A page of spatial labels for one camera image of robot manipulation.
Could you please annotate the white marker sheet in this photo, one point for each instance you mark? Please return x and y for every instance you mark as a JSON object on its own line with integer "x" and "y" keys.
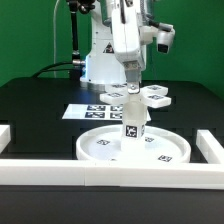
{"x": 93, "y": 112}

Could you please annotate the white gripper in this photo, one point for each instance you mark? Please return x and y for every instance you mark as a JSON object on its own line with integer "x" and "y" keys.
{"x": 131, "y": 34}

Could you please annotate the black camera pole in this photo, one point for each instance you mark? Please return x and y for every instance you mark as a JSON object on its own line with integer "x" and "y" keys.
{"x": 76, "y": 59}

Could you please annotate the white round table top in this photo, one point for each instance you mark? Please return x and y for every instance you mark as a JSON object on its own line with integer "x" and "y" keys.
{"x": 156, "y": 145}

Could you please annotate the white cross-shaped table base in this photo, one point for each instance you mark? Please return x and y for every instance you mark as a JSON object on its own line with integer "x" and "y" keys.
{"x": 154, "y": 96}

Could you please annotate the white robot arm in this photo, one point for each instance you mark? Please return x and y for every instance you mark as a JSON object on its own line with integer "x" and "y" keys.
{"x": 101, "y": 66}

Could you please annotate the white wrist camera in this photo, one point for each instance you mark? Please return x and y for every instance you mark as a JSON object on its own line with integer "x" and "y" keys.
{"x": 165, "y": 37}

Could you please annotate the white U-shaped fence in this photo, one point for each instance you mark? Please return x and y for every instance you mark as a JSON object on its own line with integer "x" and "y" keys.
{"x": 207, "y": 175}

